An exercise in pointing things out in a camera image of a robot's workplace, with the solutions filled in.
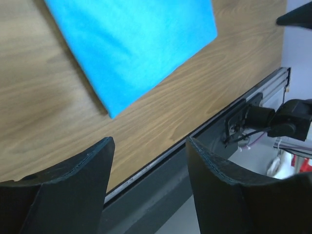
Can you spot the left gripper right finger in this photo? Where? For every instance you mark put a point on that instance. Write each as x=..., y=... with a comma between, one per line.
x=230, y=199

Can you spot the aluminium frame rail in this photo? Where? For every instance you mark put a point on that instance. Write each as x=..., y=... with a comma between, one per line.
x=273, y=88

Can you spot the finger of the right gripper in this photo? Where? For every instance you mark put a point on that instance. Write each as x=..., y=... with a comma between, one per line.
x=299, y=17

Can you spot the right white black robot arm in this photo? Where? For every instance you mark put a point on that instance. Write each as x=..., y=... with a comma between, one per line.
x=293, y=118

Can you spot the turquoise t shirt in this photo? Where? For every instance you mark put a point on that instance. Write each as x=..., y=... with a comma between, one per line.
x=127, y=47

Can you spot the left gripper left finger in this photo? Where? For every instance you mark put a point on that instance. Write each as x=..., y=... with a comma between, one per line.
x=66, y=198

